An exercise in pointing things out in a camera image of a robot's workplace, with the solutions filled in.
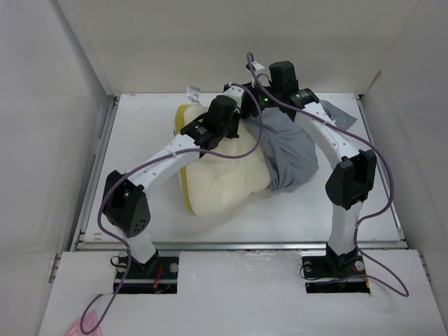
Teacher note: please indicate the cream and yellow pillow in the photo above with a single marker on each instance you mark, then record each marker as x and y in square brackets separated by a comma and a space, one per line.
[213, 184]

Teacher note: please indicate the white printed care label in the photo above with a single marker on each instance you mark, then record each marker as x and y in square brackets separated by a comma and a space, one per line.
[193, 94]

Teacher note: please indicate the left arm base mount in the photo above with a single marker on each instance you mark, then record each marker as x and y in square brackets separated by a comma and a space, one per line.
[161, 279]

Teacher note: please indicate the pink plastic bag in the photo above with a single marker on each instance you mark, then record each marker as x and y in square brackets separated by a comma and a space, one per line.
[88, 323]

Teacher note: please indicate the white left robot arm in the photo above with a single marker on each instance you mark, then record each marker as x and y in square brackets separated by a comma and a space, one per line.
[126, 198]

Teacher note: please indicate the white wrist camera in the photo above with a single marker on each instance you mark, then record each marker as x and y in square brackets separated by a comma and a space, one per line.
[256, 67]
[234, 92]

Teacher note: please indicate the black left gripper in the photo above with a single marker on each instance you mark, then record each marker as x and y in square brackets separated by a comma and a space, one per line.
[236, 115]

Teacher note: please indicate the grey fabric pillowcase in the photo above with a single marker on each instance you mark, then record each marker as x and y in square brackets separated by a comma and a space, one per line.
[289, 151]

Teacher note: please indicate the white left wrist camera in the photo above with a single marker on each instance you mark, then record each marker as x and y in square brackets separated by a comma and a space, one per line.
[234, 92]

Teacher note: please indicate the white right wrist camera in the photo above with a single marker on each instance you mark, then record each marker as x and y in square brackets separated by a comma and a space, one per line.
[256, 67]

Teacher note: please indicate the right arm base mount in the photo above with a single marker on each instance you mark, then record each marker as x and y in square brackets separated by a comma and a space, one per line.
[328, 272]

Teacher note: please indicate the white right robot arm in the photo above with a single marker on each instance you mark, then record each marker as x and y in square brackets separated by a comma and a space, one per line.
[353, 169]

